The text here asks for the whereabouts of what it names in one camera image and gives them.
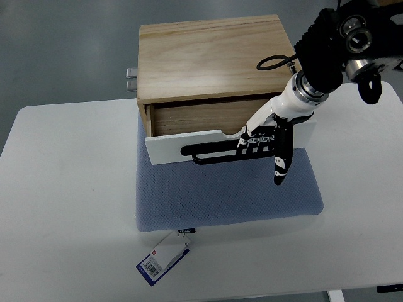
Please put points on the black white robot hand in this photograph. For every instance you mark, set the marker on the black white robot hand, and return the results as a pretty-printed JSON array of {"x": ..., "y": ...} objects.
[{"x": 273, "y": 123}]

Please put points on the black drawer handle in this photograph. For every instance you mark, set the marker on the black drawer handle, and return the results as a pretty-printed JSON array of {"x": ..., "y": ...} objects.
[{"x": 225, "y": 151}]

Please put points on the white drawer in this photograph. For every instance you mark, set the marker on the white drawer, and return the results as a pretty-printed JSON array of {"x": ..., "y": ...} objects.
[{"x": 172, "y": 125}]

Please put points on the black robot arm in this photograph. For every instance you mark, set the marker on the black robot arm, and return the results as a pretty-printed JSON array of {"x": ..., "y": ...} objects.
[{"x": 360, "y": 39}]

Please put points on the wooden drawer cabinet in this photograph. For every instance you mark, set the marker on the wooden drawer cabinet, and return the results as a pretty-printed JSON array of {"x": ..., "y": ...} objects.
[{"x": 210, "y": 59}]

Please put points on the blue mesh cushion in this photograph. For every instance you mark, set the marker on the blue mesh cushion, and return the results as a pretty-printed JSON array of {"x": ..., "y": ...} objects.
[{"x": 186, "y": 195}]

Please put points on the white blue product tag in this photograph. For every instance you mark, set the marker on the white blue product tag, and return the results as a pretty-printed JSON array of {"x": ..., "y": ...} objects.
[{"x": 163, "y": 257}]

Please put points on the white table leg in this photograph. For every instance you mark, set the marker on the white table leg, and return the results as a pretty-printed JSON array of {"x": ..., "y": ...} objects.
[{"x": 336, "y": 296}]

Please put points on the black object at edge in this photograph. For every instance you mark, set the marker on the black object at edge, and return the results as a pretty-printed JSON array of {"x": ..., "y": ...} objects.
[{"x": 393, "y": 288}]

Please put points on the grey metal clamp bracket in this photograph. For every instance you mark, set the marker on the grey metal clamp bracket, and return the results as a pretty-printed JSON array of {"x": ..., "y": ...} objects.
[{"x": 131, "y": 77}]

